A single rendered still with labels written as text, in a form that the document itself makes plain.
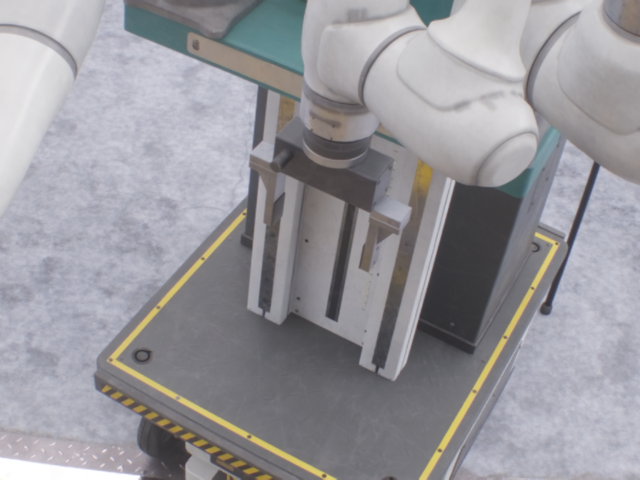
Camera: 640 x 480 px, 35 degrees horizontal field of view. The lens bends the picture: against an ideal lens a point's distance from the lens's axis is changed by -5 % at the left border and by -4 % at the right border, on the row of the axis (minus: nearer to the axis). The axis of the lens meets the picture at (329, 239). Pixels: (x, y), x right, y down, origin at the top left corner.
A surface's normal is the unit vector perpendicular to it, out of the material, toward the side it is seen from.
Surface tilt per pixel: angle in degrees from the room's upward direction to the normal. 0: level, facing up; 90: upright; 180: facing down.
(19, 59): 36
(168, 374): 0
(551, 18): 40
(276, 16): 0
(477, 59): 26
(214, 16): 14
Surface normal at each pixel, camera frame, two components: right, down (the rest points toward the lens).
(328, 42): -0.68, 0.38
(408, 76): -0.66, -0.09
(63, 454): 0.11, -0.70
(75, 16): 0.83, 0.01
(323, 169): -0.48, 0.58
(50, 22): 0.58, -0.19
